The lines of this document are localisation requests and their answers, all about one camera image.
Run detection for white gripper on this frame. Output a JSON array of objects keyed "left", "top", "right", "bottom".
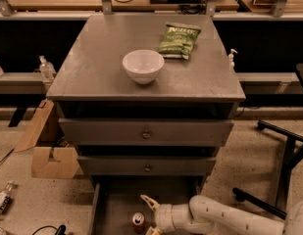
[{"left": 140, "top": 195, "right": 192, "bottom": 235}]

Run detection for red coke can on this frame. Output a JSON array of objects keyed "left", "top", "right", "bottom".
[{"left": 131, "top": 211, "right": 145, "bottom": 234}]

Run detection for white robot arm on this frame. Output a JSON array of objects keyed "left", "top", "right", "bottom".
[{"left": 140, "top": 195, "right": 303, "bottom": 235}]

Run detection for grey open bottom drawer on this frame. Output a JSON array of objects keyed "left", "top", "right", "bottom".
[{"left": 87, "top": 176, "right": 200, "bottom": 235}]

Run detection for grey middle drawer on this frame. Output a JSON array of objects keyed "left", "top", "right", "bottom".
[{"left": 77, "top": 156, "right": 216, "bottom": 176}]

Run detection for grey drawer cabinet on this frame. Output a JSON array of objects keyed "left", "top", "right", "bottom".
[{"left": 47, "top": 14, "right": 245, "bottom": 178}]

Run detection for grey top drawer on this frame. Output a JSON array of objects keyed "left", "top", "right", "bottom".
[{"left": 59, "top": 118, "right": 233, "bottom": 147}]

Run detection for brown cardboard box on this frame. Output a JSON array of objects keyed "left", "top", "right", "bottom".
[{"left": 15, "top": 100, "right": 81, "bottom": 179}]

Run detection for plastic bottle on floor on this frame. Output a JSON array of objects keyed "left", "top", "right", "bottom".
[{"left": 0, "top": 181, "right": 15, "bottom": 213}]

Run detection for white ceramic bowl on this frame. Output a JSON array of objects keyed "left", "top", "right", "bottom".
[{"left": 123, "top": 50, "right": 165, "bottom": 84}]

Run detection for green chip bag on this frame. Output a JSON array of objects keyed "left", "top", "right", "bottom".
[{"left": 158, "top": 23, "right": 201, "bottom": 60}]

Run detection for white pump dispenser bottle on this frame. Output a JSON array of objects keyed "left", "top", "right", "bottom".
[{"left": 228, "top": 49, "right": 238, "bottom": 69}]

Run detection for clear plastic bottle on shelf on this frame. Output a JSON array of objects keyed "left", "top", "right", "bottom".
[{"left": 39, "top": 56, "right": 56, "bottom": 80}]

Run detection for black cable on floor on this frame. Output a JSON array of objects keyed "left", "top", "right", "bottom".
[{"left": 31, "top": 224, "right": 67, "bottom": 235}]

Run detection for black chair frame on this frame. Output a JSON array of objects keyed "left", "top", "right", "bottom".
[{"left": 231, "top": 62, "right": 303, "bottom": 220}]

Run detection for black cables on desk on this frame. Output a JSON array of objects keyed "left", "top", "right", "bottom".
[{"left": 112, "top": 0, "right": 208, "bottom": 16}]

